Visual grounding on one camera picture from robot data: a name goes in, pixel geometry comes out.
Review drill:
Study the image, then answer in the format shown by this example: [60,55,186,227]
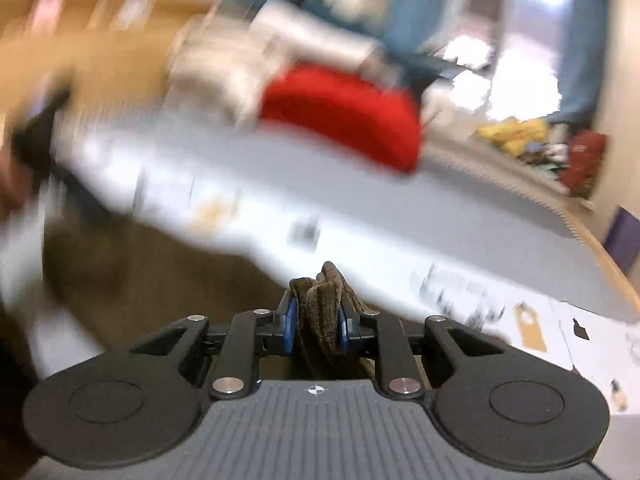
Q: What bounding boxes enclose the white navy folded bedding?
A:
[250,0,386,73]

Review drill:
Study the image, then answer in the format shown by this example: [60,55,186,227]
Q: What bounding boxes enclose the red folded quilt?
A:
[259,64,421,174]

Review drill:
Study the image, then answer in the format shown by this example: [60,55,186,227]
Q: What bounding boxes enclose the yellow bear plush toy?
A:
[474,118,550,158]

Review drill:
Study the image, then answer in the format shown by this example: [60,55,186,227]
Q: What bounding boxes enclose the wooden bed frame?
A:
[561,197,639,311]

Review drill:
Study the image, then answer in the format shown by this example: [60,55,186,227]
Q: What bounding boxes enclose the cream folded blanket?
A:
[165,14,292,127]

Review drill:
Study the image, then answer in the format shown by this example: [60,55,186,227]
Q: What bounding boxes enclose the purple folded board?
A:
[603,207,640,275]

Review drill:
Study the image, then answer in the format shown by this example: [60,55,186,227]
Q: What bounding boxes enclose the white deer-print bed runner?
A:
[0,123,640,416]

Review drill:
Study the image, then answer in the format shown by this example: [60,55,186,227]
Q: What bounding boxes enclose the dark olive corduroy pants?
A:
[42,218,378,380]

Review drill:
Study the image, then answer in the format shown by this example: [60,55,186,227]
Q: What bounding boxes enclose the blue curtain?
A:
[383,0,608,125]

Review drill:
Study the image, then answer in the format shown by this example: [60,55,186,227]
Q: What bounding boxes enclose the grey bed sheet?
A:
[49,109,640,480]

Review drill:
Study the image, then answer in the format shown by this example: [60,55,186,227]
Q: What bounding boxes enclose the dark red cushion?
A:
[558,130,608,200]

